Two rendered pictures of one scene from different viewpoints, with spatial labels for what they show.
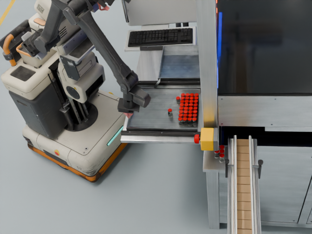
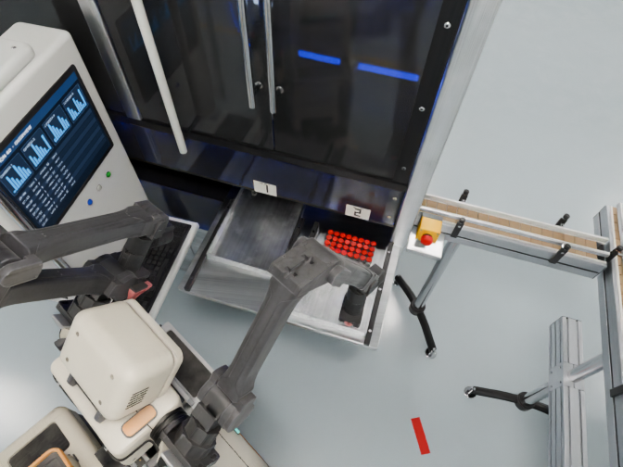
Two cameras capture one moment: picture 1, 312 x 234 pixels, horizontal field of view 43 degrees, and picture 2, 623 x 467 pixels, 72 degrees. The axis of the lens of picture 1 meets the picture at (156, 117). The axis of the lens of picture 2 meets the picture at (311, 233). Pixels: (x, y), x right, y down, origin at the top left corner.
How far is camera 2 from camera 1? 1.58 m
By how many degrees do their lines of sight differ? 51
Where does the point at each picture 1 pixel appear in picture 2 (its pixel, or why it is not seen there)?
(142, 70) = (239, 295)
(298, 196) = not seen: hidden behind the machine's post
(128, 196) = (304, 427)
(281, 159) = not seen: hidden behind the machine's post
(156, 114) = (341, 291)
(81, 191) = not seen: outside the picture
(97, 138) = (223, 448)
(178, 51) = (221, 239)
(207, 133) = (429, 223)
